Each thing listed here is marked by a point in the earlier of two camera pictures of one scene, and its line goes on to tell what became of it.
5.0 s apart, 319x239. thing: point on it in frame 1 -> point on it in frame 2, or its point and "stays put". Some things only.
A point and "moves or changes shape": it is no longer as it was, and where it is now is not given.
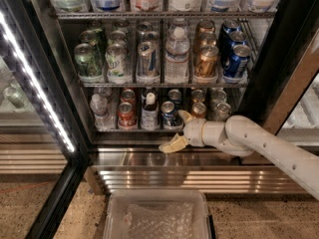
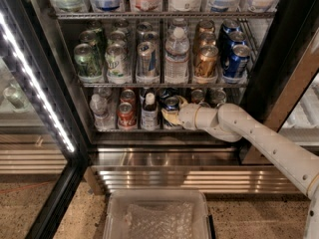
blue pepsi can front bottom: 168,116 moves or changes shape
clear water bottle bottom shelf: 103,119 stays put
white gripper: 193,133 -> 187,116
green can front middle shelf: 87,60 stays put
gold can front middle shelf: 206,65 stays put
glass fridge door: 43,159 stays put
